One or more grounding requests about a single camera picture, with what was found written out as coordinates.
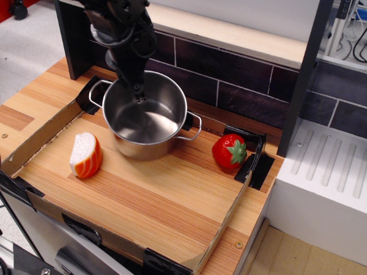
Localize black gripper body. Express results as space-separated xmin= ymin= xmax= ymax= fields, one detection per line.
xmin=106 ymin=25 xmax=157 ymax=89

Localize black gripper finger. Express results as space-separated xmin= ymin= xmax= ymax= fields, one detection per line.
xmin=133 ymin=84 xmax=146 ymax=104

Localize stainless steel pot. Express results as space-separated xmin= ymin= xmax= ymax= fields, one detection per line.
xmin=89 ymin=70 xmax=195 ymax=161

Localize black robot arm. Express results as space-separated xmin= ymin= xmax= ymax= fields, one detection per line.
xmin=80 ymin=1 xmax=157 ymax=101

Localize cardboard fence with black tape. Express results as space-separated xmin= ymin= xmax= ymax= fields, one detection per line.
xmin=1 ymin=72 xmax=279 ymax=274

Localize orange white toy sushi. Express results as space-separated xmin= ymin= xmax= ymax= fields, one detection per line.
xmin=69 ymin=132 xmax=102 ymax=178

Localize red toy strawberry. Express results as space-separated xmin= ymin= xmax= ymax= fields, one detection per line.
xmin=212 ymin=133 xmax=247 ymax=168

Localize wooden shelf with dark posts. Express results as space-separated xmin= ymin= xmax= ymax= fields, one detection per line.
xmin=55 ymin=1 xmax=331 ymax=156

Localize white toy sink drainboard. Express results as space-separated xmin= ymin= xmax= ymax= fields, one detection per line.
xmin=266 ymin=120 xmax=366 ymax=265

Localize cables in background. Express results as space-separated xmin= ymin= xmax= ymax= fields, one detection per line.
xmin=337 ymin=0 xmax=367 ymax=62

